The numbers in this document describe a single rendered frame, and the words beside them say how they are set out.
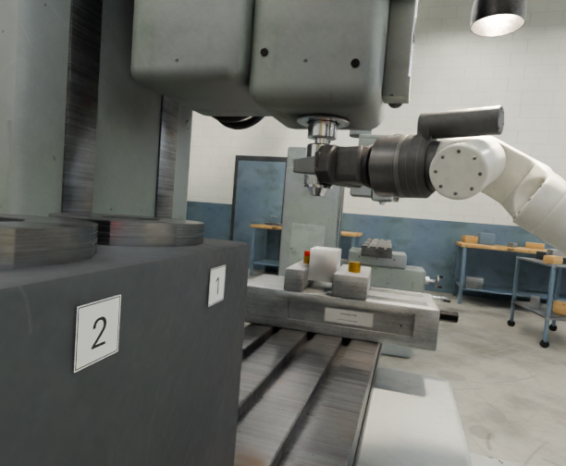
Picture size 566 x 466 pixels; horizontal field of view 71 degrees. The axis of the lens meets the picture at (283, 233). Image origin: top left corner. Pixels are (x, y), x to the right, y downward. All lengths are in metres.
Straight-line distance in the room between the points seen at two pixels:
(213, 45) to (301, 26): 0.13
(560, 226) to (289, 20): 0.43
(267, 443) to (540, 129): 7.28
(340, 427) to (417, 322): 0.31
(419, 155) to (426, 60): 7.09
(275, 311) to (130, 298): 0.58
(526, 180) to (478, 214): 6.64
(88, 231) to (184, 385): 0.10
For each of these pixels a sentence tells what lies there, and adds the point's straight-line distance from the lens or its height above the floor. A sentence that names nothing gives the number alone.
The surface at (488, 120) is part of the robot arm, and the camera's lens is 0.54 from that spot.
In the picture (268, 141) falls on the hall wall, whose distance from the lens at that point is 7.72.
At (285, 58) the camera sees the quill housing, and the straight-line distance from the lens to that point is 0.61.
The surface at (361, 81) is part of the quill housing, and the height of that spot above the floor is 1.34.
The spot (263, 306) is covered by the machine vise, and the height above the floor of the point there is 0.98.
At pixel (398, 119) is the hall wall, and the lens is 7.34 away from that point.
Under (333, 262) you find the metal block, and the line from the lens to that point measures 0.74.
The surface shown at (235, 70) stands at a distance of 0.61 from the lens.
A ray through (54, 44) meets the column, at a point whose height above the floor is 1.37.
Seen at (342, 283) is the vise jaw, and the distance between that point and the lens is 0.70.
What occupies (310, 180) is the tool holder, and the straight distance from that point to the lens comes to 0.64.
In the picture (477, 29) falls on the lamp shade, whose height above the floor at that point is 1.46.
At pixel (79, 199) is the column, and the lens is 0.73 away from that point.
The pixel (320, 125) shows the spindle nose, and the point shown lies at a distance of 0.65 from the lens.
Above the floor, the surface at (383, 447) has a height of 0.87.
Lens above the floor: 1.16
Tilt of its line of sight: 3 degrees down
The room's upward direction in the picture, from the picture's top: 4 degrees clockwise
